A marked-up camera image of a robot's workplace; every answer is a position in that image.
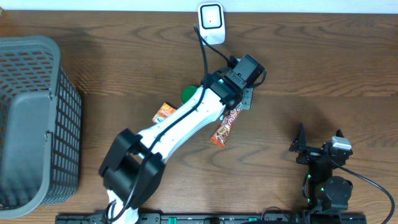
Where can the grey plastic basket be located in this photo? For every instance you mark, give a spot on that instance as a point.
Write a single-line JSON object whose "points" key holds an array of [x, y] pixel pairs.
{"points": [[41, 114]]}

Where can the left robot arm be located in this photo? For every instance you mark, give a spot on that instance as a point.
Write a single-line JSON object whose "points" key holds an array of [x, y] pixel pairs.
{"points": [[135, 163]]}

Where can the orange snack packet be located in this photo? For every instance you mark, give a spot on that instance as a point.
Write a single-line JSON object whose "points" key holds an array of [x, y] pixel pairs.
{"points": [[164, 111]]}

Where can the white barcode scanner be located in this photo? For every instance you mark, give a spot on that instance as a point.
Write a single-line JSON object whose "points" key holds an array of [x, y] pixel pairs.
{"points": [[211, 22]]}

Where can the green lid jar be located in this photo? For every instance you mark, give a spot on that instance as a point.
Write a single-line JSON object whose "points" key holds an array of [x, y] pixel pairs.
{"points": [[187, 93]]}

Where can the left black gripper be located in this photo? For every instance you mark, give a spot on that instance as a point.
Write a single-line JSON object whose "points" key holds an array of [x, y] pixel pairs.
{"points": [[248, 108]]}

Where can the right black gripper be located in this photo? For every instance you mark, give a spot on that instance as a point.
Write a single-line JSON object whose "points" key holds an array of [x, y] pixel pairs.
{"points": [[300, 144]]}

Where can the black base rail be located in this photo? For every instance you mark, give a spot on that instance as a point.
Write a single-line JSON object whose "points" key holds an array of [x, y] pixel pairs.
{"points": [[156, 218]]}

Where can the red toffee candy bar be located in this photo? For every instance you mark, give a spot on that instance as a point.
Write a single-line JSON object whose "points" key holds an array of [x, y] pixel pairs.
{"points": [[222, 132]]}

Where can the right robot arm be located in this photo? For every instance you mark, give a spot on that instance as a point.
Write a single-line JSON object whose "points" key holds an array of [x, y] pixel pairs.
{"points": [[327, 194]]}

